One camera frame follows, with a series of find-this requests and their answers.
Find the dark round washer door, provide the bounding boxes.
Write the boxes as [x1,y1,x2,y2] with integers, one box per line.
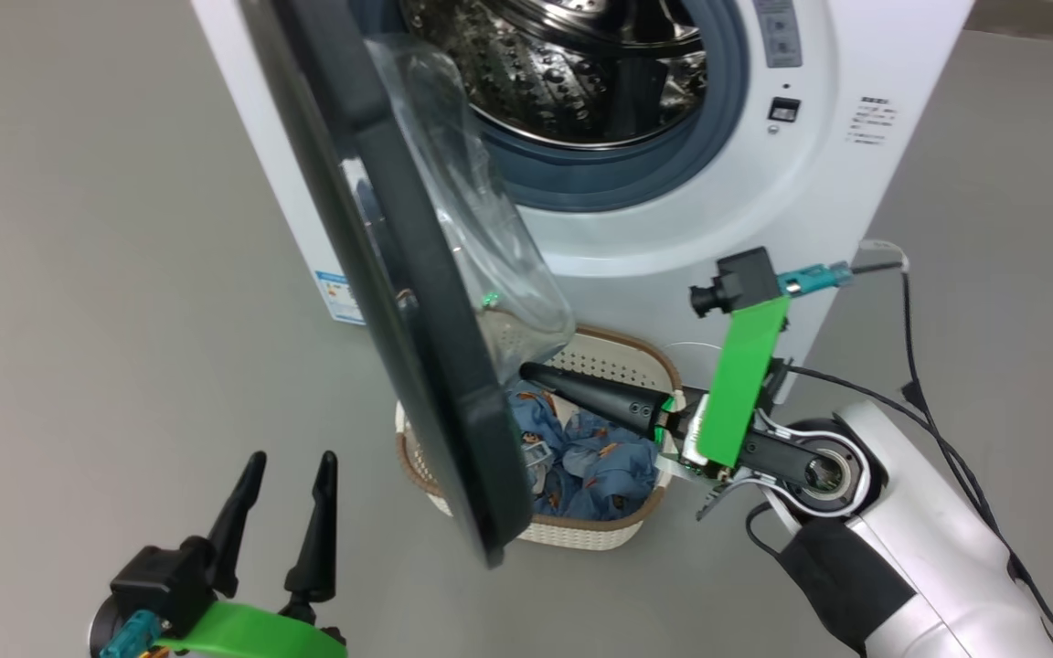
[239,0,576,569]

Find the blue energy label sticker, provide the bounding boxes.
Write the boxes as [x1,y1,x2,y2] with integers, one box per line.
[314,270,366,326]

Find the white front-load washing machine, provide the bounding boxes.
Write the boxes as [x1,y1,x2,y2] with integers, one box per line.
[190,0,975,408]

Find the grey warning label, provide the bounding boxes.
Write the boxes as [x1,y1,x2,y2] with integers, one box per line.
[753,0,803,69]

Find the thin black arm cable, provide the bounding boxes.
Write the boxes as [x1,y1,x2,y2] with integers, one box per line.
[787,366,957,453]

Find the teal camera connector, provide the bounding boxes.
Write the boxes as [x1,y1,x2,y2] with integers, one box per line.
[99,610,163,658]
[778,262,855,295]

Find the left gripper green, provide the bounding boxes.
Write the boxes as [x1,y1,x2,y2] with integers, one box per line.
[156,451,349,658]

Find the black camera cable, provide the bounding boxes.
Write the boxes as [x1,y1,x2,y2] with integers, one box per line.
[856,239,1053,658]

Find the grey rubber door gasket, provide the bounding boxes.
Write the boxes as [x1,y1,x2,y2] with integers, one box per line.
[348,0,752,214]

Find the cream perforated laundry basket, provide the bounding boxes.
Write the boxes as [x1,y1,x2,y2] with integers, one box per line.
[396,323,685,551]

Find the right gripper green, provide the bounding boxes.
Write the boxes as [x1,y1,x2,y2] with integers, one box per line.
[520,294,792,478]

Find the blue patterned clothes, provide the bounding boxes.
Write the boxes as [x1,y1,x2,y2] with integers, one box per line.
[504,382,665,522]

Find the teal right camera connector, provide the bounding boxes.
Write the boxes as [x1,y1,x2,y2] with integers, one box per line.
[778,262,855,295]

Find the teal left camera connector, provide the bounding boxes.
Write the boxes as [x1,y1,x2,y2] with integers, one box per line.
[99,610,163,658]

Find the stainless steel washer drum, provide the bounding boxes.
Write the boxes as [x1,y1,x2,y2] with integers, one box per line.
[399,0,707,149]

